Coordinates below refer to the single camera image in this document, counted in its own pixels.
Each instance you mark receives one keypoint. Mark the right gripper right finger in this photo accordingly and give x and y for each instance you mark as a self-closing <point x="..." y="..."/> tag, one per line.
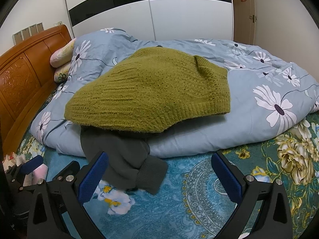
<point x="274" y="218"/>

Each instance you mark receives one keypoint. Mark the orange wooden headboard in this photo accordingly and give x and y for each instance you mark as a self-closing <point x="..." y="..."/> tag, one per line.
<point x="26" y="82"/>

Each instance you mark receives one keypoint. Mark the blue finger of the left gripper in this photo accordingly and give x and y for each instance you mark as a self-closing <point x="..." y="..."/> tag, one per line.
<point x="29" y="166"/>

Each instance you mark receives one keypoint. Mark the wall switch panel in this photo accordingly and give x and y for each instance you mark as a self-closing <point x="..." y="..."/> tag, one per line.
<point x="26" y="33"/>

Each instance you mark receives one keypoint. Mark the light blue floral duvet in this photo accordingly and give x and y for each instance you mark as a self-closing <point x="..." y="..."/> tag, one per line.
<point x="270" y="98"/>

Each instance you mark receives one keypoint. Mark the floral lower pillow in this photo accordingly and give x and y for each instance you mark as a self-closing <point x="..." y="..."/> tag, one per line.
<point x="61" y="73"/>

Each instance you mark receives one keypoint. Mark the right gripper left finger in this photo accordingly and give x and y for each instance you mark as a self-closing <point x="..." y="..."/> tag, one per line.
<point x="67" y="193"/>

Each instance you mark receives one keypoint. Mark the pink beige folded clothes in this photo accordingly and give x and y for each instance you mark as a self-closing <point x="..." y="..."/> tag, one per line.
<point x="39" y="173"/>

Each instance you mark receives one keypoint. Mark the teal floral bed sheet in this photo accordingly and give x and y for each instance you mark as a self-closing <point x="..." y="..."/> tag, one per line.
<point x="192" y="203"/>

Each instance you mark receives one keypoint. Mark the white black sliding wardrobe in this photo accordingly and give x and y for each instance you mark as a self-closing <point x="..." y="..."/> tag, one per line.
<point x="154" y="19"/>

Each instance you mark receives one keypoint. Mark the dark grey jacket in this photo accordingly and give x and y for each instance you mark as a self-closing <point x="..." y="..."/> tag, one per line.
<point x="130" y="164"/>

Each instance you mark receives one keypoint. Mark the olive green knit sweater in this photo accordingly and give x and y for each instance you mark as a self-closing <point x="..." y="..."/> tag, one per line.
<point x="150" y="91"/>

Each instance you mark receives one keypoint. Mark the beige room door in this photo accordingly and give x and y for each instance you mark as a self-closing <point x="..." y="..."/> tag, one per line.
<point x="244" y="21"/>

